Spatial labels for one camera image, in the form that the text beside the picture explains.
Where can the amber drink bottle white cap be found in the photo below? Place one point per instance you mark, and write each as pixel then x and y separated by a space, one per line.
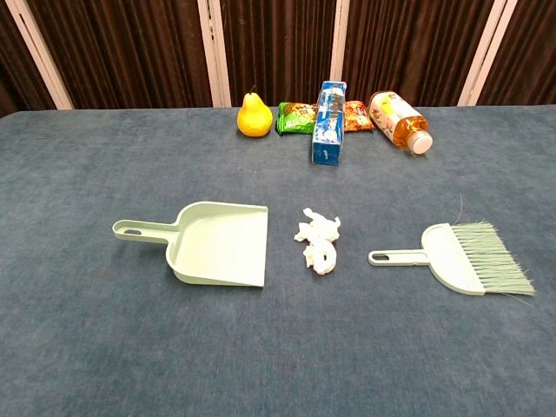
pixel 397 119

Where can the light green plastic dustpan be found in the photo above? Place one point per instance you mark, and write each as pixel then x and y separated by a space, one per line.
pixel 217 243

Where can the dark brown curtain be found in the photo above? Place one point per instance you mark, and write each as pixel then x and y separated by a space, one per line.
pixel 130 48

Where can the blue table cloth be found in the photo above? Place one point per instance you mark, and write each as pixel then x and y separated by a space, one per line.
pixel 174 339

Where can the white paper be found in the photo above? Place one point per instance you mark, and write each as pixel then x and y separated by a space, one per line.
pixel 319 234

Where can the blue rectangular box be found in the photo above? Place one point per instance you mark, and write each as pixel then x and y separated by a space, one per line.
pixel 328 130

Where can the light green hand brush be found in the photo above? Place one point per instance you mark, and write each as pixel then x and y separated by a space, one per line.
pixel 447 256

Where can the yellow pear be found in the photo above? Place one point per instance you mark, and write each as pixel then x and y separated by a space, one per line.
pixel 254 119

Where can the green snack packet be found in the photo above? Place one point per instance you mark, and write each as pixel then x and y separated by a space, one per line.
pixel 295 119

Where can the white frame post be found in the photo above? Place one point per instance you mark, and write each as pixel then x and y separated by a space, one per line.
pixel 482 52
pixel 213 52
pixel 39 52
pixel 345 43

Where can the orange snack packet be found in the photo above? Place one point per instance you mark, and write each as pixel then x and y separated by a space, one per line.
pixel 358 117

